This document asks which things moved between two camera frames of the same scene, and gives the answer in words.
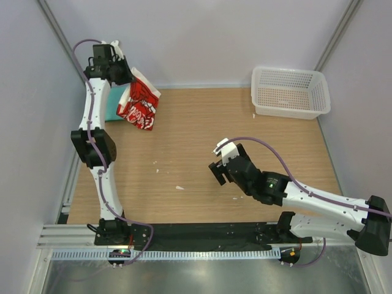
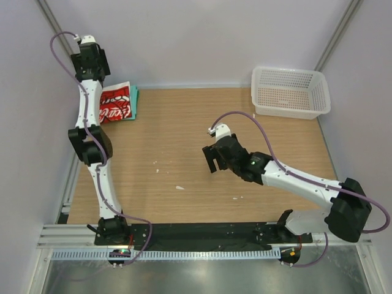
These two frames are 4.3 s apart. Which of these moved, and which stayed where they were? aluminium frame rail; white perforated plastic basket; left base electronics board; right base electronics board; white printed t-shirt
Moved: white printed t-shirt
Stayed: white perforated plastic basket; left base electronics board; aluminium frame rail; right base electronics board
